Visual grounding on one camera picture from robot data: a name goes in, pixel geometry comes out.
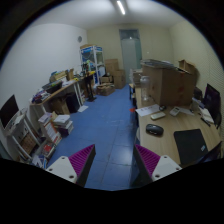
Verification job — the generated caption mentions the black monitor on left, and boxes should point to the black monitor on left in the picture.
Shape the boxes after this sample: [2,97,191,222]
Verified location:
[0,95,19,128]

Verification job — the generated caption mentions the clear plastic water bottle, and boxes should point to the clear plastic water bottle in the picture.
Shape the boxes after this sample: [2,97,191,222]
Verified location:
[140,76,150,101]

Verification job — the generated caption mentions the open cardboard box on floor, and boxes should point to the open cardboard box on floor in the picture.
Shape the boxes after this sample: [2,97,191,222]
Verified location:
[96,85,115,96]

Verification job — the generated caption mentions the white shelf rack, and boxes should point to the white shelf rack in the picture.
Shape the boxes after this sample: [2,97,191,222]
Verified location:
[3,108,41,162]

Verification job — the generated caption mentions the ceiling light tube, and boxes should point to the ceiling light tube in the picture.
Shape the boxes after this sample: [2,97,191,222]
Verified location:
[116,0,126,15]

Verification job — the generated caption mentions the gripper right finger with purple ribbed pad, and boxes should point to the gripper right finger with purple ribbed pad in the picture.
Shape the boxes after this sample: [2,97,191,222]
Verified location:
[132,143,183,187]

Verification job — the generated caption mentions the white curved desk left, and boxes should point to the white curved desk left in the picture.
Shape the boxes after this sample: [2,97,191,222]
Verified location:
[30,80,83,118]

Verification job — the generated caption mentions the white remote control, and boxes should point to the white remote control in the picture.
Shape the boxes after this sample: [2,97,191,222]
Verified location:
[150,112,166,120]

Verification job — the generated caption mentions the large cardboard box on desk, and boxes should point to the large cardboard box on desk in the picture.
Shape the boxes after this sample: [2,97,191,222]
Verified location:
[142,65,196,106]

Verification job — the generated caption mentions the blue white claw machine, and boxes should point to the blue white claw machine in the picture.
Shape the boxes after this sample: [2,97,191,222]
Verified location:
[80,44,106,84]

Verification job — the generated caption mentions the white calculator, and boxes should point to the white calculator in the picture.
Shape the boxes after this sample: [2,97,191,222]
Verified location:
[170,107,180,116]

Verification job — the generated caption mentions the black computer mouse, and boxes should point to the black computer mouse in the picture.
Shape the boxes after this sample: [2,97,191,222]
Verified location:
[146,124,164,136]

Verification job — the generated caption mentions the black mouse pad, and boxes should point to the black mouse pad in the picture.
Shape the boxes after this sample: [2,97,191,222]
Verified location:
[174,129,208,165]

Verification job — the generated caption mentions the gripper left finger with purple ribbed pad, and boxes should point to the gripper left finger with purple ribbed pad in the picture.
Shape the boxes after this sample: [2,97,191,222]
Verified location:
[45,143,97,188]

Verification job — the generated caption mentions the white paper sheet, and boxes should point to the white paper sheet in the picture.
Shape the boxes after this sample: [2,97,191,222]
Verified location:
[135,104,160,117]

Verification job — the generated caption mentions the black monitor on right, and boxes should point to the black monitor on right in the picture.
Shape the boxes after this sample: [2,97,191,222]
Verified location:
[203,84,222,128]

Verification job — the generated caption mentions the stacked cardboard boxes by door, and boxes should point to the stacked cardboard boxes by door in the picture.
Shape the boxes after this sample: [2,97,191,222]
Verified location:
[105,59,126,89]

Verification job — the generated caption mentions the black stool stand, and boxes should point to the black stool stand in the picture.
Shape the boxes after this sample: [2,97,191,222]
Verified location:
[85,75,96,102]

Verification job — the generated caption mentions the stack of books on floor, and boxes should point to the stack of books on floor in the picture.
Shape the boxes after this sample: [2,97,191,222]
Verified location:
[53,115,74,137]

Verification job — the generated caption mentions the black laptop corner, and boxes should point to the black laptop corner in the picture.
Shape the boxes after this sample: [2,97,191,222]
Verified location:
[197,143,222,164]

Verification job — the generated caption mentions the grey door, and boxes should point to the grey door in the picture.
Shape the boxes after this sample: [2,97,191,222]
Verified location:
[119,29,142,83]

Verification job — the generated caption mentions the black monitor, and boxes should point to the black monitor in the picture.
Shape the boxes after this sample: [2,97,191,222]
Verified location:
[203,84,222,128]
[0,95,19,128]

